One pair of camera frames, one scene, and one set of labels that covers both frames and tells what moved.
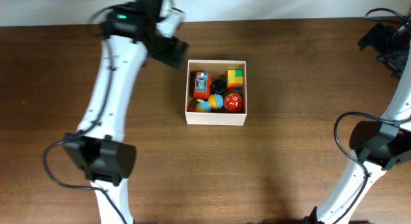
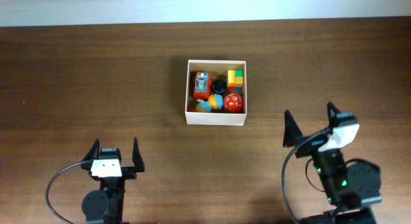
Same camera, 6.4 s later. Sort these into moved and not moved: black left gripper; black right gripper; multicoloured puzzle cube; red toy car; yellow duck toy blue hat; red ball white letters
Moved: black right gripper; black left gripper
Not moved: multicoloured puzzle cube; red ball white letters; red toy car; yellow duck toy blue hat
